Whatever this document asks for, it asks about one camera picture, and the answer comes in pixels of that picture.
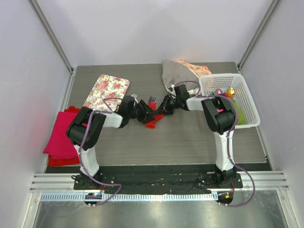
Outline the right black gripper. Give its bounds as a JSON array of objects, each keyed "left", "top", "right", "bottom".
[{"left": 156, "top": 95, "right": 181, "bottom": 115}]

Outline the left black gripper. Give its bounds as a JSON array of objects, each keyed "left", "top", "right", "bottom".
[{"left": 128, "top": 100, "right": 158, "bottom": 124}]

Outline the red paper napkin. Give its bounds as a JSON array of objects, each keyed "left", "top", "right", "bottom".
[{"left": 145, "top": 102, "right": 164, "bottom": 129}]

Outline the floral rectangular tray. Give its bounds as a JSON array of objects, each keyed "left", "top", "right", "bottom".
[{"left": 83, "top": 75, "right": 130, "bottom": 111}]

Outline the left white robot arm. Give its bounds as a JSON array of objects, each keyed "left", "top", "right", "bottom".
[{"left": 66, "top": 95, "right": 157, "bottom": 190}]

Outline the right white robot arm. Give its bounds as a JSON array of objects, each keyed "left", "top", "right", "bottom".
[{"left": 156, "top": 85, "right": 238, "bottom": 188}]

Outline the grey cloth bag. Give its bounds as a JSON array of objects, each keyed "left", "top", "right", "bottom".
[{"left": 162, "top": 60, "right": 200, "bottom": 95}]

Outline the white perforated plastic basket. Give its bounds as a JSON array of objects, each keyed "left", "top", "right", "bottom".
[{"left": 199, "top": 73, "right": 260, "bottom": 129}]

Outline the orange floral cloth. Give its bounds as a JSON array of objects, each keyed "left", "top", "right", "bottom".
[{"left": 174, "top": 59, "right": 212, "bottom": 78}]

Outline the purple iridescent spoon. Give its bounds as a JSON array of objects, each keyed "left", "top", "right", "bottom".
[{"left": 215, "top": 89, "right": 222, "bottom": 95}]

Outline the gold iridescent spoon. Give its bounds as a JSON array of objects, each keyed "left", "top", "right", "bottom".
[{"left": 227, "top": 87, "right": 235, "bottom": 98}]

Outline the magenta folded cloth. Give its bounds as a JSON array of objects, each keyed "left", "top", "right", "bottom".
[{"left": 43, "top": 112, "right": 78, "bottom": 159}]

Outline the red folded cloth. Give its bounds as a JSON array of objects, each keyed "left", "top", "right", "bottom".
[{"left": 47, "top": 106, "right": 80, "bottom": 167}]

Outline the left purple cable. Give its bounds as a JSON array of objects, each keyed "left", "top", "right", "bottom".
[{"left": 77, "top": 94, "right": 140, "bottom": 206}]

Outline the purple cable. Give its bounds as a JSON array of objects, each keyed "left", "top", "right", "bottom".
[
  {"left": 170, "top": 81, "right": 257, "bottom": 208},
  {"left": 77, "top": 94, "right": 140, "bottom": 206}
]

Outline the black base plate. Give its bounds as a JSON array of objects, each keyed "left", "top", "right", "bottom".
[{"left": 71, "top": 164, "right": 243, "bottom": 195}]

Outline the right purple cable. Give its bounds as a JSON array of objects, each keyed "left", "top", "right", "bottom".
[{"left": 170, "top": 81, "right": 257, "bottom": 208}]

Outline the white slotted cable duct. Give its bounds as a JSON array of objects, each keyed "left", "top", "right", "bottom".
[{"left": 40, "top": 192, "right": 218, "bottom": 203}]

